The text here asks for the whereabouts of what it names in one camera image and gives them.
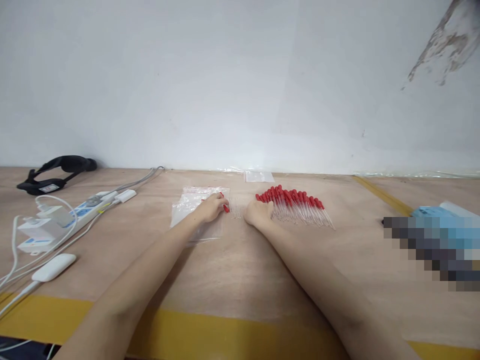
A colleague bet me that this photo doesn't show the person's right hand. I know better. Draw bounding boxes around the person's right hand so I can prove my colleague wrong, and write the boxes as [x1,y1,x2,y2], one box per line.
[243,200,275,228]

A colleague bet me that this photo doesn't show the person's left hand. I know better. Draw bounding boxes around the person's left hand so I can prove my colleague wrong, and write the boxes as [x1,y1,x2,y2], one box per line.
[191,192,230,227]

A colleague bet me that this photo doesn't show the small bundle of glass droppers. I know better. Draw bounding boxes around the small bundle of glass droppers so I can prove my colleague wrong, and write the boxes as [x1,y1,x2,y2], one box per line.
[218,192,245,221]

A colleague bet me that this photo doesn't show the large row of red-capped droppers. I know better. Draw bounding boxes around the large row of red-capped droppers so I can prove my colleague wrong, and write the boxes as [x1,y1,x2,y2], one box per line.
[254,185,337,231]

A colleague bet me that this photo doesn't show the stack of clear plastic bags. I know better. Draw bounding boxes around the stack of clear plastic bags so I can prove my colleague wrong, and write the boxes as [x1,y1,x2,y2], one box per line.
[169,185,230,247]

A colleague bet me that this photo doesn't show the small clear zip bag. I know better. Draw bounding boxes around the small clear zip bag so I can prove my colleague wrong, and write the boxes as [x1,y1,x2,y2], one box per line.
[244,170,274,184]

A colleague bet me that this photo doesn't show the white plug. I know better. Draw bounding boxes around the white plug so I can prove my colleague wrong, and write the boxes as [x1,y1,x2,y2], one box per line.
[112,189,139,205]

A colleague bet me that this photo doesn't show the yellow tape strip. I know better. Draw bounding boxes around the yellow tape strip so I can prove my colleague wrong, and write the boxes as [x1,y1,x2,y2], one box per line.
[352,175,415,218]
[0,292,480,360]

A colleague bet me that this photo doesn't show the white power strip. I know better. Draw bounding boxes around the white power strip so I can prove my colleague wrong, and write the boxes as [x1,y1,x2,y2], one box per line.
[16,190,115,257]

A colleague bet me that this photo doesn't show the blue packet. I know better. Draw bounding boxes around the blue packet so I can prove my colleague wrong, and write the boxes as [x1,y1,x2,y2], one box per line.
[410,204,480,230]

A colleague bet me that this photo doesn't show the white cube charger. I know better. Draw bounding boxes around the white cube charger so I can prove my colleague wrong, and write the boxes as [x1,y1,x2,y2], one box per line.
[35,205,73,229]

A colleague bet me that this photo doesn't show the white oval device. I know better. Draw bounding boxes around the white oval device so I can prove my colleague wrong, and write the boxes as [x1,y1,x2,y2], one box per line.
[31,253,79,283]

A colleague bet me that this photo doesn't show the white roll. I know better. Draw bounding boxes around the white roll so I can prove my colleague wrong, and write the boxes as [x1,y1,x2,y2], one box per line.
[437,200,480,219]

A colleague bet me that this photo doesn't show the person's legs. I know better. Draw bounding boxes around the person's legs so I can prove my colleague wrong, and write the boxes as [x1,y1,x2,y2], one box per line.
[0,335,68,360]

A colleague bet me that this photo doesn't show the grey cable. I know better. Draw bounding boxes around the grey cable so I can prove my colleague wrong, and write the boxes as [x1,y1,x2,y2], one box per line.
[106,165,166,197]

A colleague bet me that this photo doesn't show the black head strap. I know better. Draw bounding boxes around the black head strap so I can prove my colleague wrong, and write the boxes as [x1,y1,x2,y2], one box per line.
[16,155,98,196]

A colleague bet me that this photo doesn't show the white cable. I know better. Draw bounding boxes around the white cable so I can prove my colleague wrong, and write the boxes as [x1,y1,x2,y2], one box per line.
[0,279,41,320]
[0,196,83,290]

